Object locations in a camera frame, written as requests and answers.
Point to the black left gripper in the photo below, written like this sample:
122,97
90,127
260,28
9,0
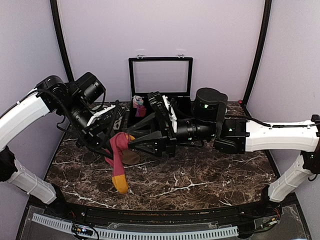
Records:
97,133

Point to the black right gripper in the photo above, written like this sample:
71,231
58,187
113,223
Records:
162,133

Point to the magenta striped sock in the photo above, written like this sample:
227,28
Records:
119,143

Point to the brown sock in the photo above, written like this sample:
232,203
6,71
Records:
130,157

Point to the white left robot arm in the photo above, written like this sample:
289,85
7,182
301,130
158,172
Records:
71,100

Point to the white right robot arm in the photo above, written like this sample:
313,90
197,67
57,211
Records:
243,134

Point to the magenta purple rolled sock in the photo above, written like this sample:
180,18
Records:
140,111

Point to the pink white rolled sock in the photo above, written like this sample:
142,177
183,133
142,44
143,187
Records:
137,101

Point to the black compartment storage box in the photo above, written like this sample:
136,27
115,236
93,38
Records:
171,76

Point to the white perforated front rail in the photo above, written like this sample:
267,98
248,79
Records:
83,232

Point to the black left corner post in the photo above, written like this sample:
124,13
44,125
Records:
60,39

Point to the black corner post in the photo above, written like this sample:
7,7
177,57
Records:
259,52
60,39

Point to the black right corner post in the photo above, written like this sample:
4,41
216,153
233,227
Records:
259,52

